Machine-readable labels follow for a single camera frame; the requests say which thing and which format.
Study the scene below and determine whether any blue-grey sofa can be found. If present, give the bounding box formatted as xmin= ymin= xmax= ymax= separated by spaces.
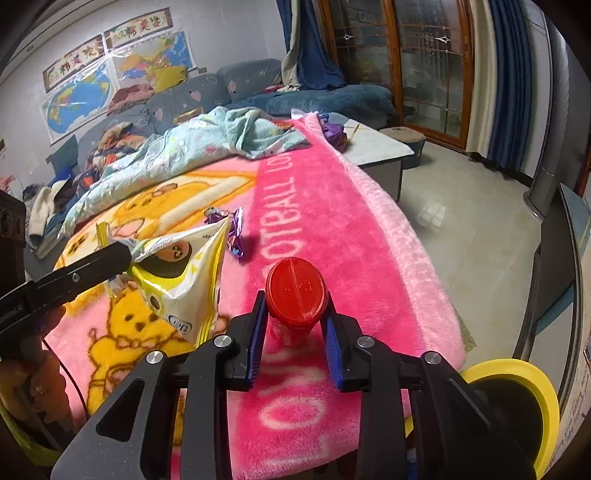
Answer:
xmin=23 ymin=58 xmax=395 ymax=259

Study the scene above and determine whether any white-top coffee table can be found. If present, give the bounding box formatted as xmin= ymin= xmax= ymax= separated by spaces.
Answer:
xmin=291 ymin=109 xmax=415 ymax=201

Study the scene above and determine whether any white garment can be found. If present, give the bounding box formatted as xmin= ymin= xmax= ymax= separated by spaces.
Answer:
xmin=28 ymin=180 xmax=70 ymax=250

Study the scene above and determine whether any round padded stool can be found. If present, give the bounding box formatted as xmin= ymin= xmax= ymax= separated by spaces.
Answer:
xmin=379 ymin=126 xmax=426 ymax=169

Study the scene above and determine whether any yellow snack packet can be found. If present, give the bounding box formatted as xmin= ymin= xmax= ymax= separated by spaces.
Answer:
xmin=95 ymin=217 xmax=232 ymax=348

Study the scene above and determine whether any dark cabinet with glass top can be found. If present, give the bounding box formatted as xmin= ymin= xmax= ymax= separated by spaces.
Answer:
xmin=512 ymin=182 xmax=591 ymax=407

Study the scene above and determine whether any embroidered wall banner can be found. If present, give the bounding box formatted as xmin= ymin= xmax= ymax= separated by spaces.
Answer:
xmin=43 ymin=34 xmax=105 ymax=90
xmin=104 ymin=7 xmax=175 ymax=49

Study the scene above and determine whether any country map poster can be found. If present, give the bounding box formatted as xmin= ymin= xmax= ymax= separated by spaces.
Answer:
xmin=111 ymin=31 xmax=195 ymax=88

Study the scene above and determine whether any yellow-rimmed bin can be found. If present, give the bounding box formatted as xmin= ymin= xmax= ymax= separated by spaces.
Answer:
xmin=404 ymin=357 xmax=560 ymax=480

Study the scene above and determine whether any light blue printed quilt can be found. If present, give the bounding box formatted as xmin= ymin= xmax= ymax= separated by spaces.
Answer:
xmin=58 ymin=106 xmax=312 ymax=241

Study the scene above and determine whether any purple bag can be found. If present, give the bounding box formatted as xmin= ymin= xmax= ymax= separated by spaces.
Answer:
xmin=320 ymin=114 xmax=347 ymax=148

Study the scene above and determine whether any dark red clothes pile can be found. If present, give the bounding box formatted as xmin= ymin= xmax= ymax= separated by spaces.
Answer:
xmin=108 ymin=84 xmax=155 ymax=116

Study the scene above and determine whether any yellow cloth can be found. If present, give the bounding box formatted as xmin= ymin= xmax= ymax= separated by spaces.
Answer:
xmin=154 ymin=66 xmax=188 ymax=95

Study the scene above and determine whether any red plastic jar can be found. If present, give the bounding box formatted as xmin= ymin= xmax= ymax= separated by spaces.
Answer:
xmin=265 ymin=257 xmax=329 ymax=347

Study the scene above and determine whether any black cable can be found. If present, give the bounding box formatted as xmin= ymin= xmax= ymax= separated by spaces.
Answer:
xmin=43 ymin=340 xmax=89 ymax=418

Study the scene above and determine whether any pink printed blanket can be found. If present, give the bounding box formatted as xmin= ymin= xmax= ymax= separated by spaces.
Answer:
xmin=44 ymin=113 xmax=465 ymax=480

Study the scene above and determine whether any world map poster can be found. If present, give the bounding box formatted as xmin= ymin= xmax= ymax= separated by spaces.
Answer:
xmin=41 ymin=65 xmax=114 ymax=144

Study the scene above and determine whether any wooden glass door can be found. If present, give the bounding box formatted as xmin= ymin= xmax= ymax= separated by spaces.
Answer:
xmin=318 ymin=0 xmax=476 ymax=148

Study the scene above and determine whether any grey standing air conditioner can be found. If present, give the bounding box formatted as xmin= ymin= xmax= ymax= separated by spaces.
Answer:
xmin=524 ymin=9 xmax=571 ymax=217

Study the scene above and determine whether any blue curtain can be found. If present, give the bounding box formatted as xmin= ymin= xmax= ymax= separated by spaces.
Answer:
xmin=466 ymin=0 xmax=550 ymax=183
xmin=277 ymin=0 xmax=347 ymax=90

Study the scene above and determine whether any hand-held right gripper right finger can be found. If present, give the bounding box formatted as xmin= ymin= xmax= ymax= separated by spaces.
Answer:
xmin=320 ymin=305 xmax=539 ymax=480

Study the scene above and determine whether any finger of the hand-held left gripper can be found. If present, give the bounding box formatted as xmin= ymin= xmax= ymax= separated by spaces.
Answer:
xmin=0 ymin=242 xmax=133 ymax=335

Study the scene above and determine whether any orange patterned clothes pile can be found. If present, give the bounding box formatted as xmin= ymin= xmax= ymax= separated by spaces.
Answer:
xmin=78 ymin=121 xmax=148 ymax=185

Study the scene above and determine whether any person's left hand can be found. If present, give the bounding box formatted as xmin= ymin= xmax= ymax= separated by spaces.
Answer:
xmin=0 ymin=305 xmax=70 ymax=435

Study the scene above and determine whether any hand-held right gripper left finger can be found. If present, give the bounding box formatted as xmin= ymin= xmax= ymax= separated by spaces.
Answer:
xmin=51 ymin=292 xmax=269 ymax=480

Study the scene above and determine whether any dark carved wooden cabinet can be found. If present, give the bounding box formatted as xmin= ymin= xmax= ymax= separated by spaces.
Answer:
xmin=0 ymin=190 xmax=27 ymax=296

